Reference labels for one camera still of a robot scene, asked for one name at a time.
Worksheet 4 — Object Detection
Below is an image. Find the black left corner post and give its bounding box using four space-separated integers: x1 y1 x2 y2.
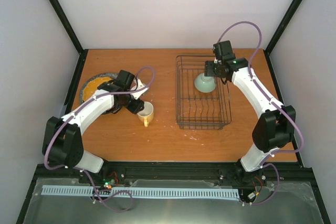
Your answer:
49 0 84 54

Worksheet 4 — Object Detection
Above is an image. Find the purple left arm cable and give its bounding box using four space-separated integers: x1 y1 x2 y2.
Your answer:
43 66 155 212

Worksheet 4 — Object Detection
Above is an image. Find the black corner post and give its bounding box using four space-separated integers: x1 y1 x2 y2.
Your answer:
264 0 321 53
49 0 84 54

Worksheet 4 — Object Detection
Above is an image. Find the black wire dish rack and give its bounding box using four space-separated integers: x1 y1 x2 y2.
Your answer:
175 55 232 130

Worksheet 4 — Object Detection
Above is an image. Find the grey speckled large plate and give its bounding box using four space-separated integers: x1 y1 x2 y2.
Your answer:
79 72 118 104

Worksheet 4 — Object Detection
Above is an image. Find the light blue cable duct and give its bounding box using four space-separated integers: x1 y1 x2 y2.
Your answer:
41 185 239 200

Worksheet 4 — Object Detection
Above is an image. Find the black aluminium frame rail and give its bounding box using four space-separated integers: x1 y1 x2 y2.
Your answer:
36 161 314 188

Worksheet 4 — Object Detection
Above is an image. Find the yellow ceramic mug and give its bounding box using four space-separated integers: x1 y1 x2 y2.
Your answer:
137 101 154 127

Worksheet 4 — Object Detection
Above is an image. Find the black right corner post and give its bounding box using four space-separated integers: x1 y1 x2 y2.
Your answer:
264 0 321 53

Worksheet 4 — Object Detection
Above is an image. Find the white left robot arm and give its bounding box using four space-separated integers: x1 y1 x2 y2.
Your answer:
42 70 150 184

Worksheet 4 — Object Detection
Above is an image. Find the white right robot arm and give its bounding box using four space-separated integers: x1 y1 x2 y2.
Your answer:
204 40 296 184

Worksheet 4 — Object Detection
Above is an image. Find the mint green ceramic bowl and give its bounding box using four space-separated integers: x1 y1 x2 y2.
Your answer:
194 73 216 93

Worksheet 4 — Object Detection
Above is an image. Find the yellow dotted scalloped plate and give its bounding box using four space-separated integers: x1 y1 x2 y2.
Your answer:
81 77 112 102

